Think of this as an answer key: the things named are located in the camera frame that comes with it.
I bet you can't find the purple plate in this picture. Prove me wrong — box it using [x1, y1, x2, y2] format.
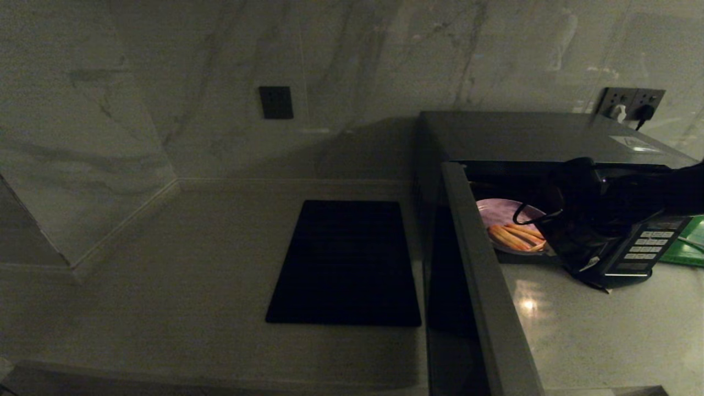
[476, 198, 552, 256]

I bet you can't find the microwave oven door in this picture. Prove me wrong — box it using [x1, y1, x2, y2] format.
[422, 161, 545, 396]

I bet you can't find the silver microwave oven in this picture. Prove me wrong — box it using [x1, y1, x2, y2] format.
[414, 111, 704, 289]

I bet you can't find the green cutting board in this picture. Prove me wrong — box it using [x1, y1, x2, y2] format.
[659, 216, 704, 268]

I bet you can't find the black induction cooktop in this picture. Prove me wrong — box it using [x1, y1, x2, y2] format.
[266, 200, 422, 327]

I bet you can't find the grey wall outlet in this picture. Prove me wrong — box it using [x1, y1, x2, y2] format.
[632, 89, 666, 120]
[598, 87, 639, 119]

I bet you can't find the dark wall switch panel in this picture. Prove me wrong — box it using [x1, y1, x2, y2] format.
[260, 86, 294, 120]

